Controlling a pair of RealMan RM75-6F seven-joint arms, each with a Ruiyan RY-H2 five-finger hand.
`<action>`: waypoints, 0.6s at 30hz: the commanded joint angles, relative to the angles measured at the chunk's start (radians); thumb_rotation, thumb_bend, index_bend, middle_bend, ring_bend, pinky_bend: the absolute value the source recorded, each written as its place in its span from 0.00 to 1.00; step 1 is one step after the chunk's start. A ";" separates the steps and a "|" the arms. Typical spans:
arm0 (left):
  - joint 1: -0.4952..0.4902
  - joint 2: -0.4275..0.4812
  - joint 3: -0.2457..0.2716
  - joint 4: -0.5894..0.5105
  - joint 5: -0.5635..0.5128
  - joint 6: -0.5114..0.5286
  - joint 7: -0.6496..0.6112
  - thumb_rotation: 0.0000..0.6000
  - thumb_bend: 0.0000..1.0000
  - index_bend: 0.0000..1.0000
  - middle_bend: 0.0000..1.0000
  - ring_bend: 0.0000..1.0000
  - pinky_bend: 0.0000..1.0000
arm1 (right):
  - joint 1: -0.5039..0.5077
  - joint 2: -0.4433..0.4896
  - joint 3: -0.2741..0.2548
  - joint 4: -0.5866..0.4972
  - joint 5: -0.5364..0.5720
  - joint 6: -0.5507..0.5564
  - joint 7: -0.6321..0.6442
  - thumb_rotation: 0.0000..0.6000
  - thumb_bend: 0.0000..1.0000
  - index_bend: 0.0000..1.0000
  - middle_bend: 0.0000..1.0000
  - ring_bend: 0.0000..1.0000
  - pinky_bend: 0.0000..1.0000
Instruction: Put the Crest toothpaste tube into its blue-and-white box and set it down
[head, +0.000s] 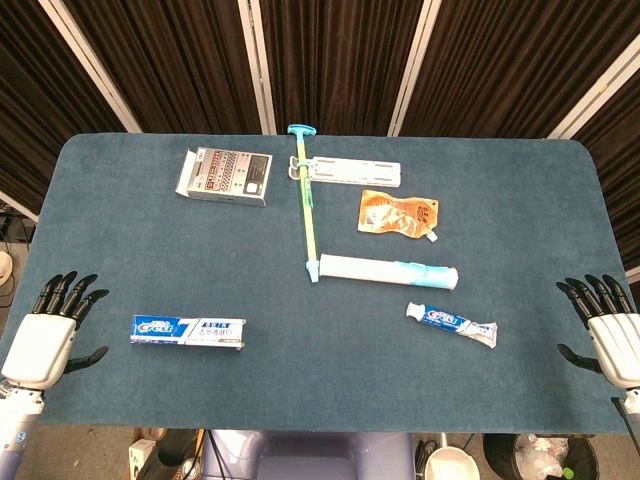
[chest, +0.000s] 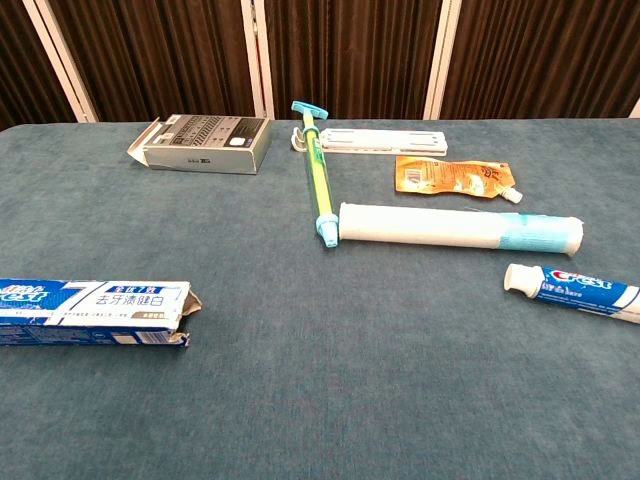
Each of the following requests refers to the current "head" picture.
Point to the white tube with teal band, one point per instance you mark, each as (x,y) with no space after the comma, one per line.
(370,270)

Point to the grey printed cardboard box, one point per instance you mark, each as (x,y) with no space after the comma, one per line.
(225,175)

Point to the black trash bin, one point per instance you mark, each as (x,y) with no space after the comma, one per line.
(505,457)

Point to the blue white toothpaste box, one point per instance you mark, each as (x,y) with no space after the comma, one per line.
(187,332)

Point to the white partition frame post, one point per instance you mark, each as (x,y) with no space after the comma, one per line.
(258,65)
(600,90)
(20,207)
(634,274)
(414,65)
(89,62)

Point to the white flat package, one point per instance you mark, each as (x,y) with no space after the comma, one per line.
(355,171)

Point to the purple robot torso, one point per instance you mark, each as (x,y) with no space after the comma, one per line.
(300,460)

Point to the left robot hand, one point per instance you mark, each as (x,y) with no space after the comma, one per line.
(37,350)

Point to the black bag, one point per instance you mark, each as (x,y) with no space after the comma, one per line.
(175,450)

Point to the blue-green table cloth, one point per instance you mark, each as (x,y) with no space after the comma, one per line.
(150,250)

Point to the orange spout pouch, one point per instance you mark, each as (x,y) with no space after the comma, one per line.
(395,215)

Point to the dark brown curtain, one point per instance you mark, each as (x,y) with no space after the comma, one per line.
(340,50)

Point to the green bottle cap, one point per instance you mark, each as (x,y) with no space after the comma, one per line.
(567,471)

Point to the small white cardboard box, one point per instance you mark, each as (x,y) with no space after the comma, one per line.
(140,460)

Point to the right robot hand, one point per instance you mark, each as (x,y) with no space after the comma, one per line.
(617,345)

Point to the blue white toothpaste tube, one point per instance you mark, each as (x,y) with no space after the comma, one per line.
(445,321)

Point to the white hat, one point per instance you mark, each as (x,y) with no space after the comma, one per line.
(5,267)

